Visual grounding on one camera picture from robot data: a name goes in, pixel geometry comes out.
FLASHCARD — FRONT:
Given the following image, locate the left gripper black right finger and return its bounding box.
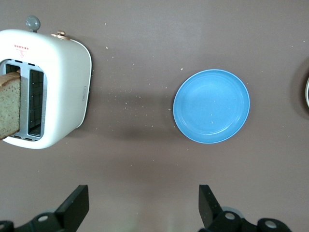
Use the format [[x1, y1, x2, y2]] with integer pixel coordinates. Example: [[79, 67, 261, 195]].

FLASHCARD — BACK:
[[199, 185, 290, 232]]

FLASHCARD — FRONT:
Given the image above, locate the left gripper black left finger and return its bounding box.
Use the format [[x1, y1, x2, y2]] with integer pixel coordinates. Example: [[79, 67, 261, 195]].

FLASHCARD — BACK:
[[0, 185, 90, 232]]

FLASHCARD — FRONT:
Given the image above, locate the brown bread slice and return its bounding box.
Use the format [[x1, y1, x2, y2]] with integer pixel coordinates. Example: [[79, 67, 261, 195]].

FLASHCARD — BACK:
[[0, 70, 22, 142]]

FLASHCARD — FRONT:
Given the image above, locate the blue plate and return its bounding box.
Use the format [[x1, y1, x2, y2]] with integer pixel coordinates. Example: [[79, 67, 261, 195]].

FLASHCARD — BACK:
[[172, 69, 251, 145]]

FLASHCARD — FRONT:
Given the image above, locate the beige plate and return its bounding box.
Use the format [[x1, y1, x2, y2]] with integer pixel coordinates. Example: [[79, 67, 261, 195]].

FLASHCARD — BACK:
[[304, 76, 309, 108]]

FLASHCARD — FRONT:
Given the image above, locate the white two-slot toaster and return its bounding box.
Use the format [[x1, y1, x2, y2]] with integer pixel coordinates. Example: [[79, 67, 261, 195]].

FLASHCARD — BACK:
[[0, 15, 93, 150]]

